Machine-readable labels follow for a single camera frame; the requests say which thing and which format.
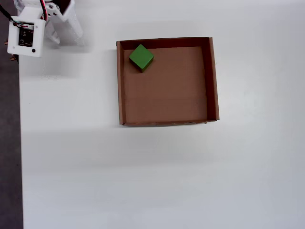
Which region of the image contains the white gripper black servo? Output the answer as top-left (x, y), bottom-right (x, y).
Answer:
top-left (43, 0), bottom-right (86, 47)

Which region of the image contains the green cube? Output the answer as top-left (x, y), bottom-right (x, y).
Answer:
top-left (128, 44), bottom-right (155, 73)

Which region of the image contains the brown cardboard box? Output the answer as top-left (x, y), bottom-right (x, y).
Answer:
top-left (116, 36), bottom-right (220, 128)

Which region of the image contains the red white black servo cable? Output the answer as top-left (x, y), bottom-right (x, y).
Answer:
top-left (39, 0), bottom-right (49, 21)

